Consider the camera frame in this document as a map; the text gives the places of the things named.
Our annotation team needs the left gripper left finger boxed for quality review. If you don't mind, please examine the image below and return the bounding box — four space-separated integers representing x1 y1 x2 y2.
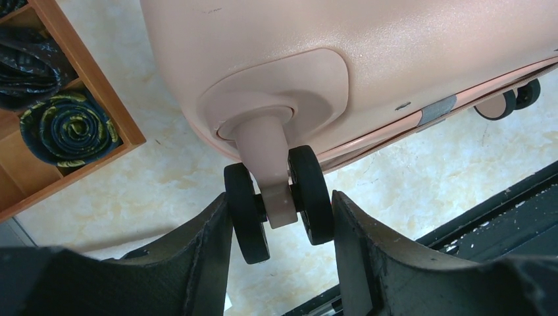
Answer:
1 194 232 315

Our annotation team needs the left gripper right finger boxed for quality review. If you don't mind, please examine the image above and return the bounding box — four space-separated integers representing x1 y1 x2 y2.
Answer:
332 191 557 315

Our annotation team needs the pink suitcase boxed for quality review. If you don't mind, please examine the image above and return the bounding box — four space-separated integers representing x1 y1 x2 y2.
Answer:
140 1 557 264

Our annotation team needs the wooden compartment tray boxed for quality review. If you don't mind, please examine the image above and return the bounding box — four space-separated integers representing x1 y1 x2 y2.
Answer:
1 1 145 221

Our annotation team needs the rolled yellow green tie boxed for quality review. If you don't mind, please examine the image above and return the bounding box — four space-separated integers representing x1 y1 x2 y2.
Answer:
20 90 122 168

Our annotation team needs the rolled dark brown tie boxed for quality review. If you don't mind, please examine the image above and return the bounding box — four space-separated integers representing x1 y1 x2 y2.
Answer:
1 26 78 111

